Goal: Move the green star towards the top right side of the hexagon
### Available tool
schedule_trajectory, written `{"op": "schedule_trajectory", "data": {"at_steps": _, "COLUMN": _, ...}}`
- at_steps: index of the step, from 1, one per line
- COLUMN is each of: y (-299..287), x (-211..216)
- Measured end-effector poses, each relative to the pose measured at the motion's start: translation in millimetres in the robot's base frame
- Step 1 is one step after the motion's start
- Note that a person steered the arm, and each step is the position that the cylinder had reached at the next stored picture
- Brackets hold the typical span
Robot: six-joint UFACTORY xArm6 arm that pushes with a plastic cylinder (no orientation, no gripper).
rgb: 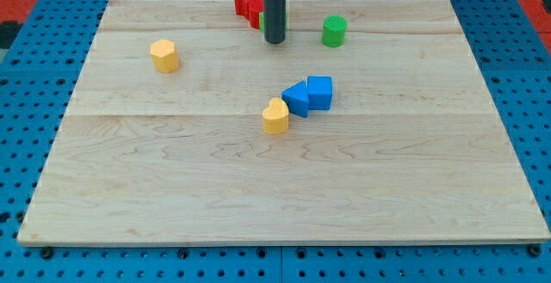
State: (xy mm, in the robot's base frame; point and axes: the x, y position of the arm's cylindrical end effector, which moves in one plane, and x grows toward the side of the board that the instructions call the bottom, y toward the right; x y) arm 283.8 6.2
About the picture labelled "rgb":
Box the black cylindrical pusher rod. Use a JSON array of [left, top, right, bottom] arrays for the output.
[[263, 0, 286, 44]]

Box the green star block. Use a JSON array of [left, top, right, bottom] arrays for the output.
[[258, 12, 288, 33]]

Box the blue cube block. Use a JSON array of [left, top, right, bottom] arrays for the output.
[[306, 76, 333, 110]]

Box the yellow hexagon block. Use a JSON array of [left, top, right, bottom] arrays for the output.
[[150, 40, 180, 73]]

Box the red star block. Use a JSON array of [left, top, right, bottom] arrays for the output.
[[234, 0, 260, 19]]

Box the yellow heart block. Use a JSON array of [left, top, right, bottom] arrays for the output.
[[262, 97, 289, 135]]

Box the green cylinder block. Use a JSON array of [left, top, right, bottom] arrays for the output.
[[321, 15, 347, 47]]

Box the wooden board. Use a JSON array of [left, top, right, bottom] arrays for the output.
[[18, 0, 550, 247]]

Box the blue triangle block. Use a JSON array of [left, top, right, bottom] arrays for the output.
[[282, 81, 309, 118]]

